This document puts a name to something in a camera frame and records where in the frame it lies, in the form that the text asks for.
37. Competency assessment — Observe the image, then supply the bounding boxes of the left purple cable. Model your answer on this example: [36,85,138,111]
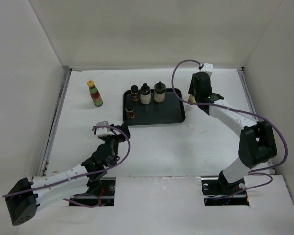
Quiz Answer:
[2,125,131,208]

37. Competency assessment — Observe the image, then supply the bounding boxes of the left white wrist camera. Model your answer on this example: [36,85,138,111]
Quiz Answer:
[92,121,114,137]

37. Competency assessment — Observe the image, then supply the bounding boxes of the red chili sauce bottle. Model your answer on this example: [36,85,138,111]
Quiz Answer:
[87,80,103,107]

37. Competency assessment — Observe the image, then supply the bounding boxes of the front yellow label bottle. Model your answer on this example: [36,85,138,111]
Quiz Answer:
[188,94,196,103]

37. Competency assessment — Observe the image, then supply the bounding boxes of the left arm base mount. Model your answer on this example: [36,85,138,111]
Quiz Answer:
[69,178,116,207]

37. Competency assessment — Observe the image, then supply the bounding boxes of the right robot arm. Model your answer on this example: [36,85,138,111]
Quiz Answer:
[189,72,277,194]

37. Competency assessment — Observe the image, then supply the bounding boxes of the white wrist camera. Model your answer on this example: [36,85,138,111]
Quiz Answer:
[199,63,213,77]
[92,121,114,137]

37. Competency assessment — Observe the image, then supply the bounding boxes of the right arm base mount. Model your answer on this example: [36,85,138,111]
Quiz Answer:
[201,178,249,206]

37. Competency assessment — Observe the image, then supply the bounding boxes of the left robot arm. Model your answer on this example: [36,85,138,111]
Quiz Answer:
[4,122,131,226]

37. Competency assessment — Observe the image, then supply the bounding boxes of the white powder shaker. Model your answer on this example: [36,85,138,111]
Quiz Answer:
[154,81,166,103]
[140,83,151,105]

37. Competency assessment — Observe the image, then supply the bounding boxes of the small spice jar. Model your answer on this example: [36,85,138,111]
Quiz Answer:
[125,105,135,119]
[130,85,139,102]

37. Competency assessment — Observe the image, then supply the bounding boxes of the black plastic tray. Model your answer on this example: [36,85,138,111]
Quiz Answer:
[123,88,186,126]

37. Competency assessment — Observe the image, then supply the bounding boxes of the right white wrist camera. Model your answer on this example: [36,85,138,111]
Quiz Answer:
[199,63,213,77]

